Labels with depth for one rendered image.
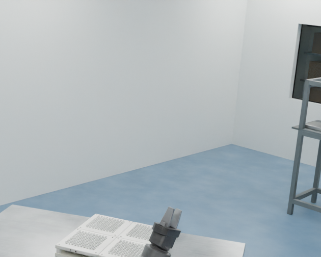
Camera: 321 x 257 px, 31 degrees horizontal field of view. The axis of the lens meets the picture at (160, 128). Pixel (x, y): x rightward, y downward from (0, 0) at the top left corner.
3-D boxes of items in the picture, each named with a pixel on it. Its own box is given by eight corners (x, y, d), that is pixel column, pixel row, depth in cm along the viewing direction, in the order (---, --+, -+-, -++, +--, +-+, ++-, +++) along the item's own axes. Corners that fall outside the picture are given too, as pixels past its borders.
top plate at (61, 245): (54, 248, 306) (54, 244, 305) (76, 231, 329) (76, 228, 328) (97, 258, 298) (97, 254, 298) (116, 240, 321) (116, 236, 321)
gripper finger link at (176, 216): (174, 207, 188) (167, 225, 188) (182, 211, 186) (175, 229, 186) (177, 207, 189) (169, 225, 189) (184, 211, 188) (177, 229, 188)
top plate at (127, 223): (76, 231, 329) (76, 227, 328) (95, 216, 351) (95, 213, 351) (116, 240, 321) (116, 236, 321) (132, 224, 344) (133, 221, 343)
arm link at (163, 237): (188, 233, 188) (174, 267, 188) (164, 221, 193) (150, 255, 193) (170, 230, 177) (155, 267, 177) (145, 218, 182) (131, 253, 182)
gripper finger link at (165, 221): (176, 209, 182) (168, 228, 182) (168, 205, 184) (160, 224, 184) (174, 209, 181) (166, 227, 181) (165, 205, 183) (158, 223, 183)
